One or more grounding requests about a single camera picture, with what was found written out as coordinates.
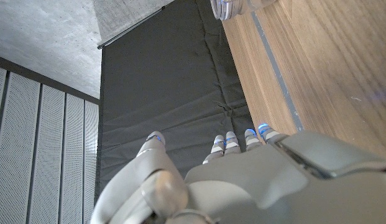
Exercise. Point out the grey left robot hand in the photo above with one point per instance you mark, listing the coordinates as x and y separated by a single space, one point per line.
267 186

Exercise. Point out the clear glass jar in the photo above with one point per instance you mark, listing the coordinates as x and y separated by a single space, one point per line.
236 7

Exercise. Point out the grey tape table outline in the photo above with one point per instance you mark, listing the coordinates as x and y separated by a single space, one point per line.
278 74

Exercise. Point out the black backdrop curtain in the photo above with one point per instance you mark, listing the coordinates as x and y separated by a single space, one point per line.
168 87

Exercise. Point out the black backdrop crossbar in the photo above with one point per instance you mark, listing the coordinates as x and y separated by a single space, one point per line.
130 28

